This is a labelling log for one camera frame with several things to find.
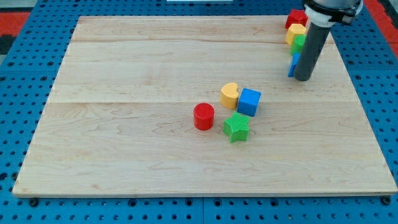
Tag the yellow block at corner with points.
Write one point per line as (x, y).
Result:
(293, 31)

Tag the green block at corner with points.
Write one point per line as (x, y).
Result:
(297, 44)

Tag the red block at corner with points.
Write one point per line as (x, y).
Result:
(296, 16)

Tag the blue block at corner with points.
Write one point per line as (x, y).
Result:
(293, 64)

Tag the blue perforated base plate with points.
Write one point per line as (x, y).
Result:
(30, 67)

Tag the blue cube block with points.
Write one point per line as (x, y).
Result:
(248, 102)

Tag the yellow heart block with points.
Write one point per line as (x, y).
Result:
(229, 95)

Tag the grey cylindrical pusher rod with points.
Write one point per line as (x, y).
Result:
(311, 50)

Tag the red cylinder block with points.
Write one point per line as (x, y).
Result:
(203, 116)

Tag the light wooden board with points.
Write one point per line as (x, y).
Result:
(118, 122)

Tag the green star block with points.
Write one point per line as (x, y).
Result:
(236, 127)

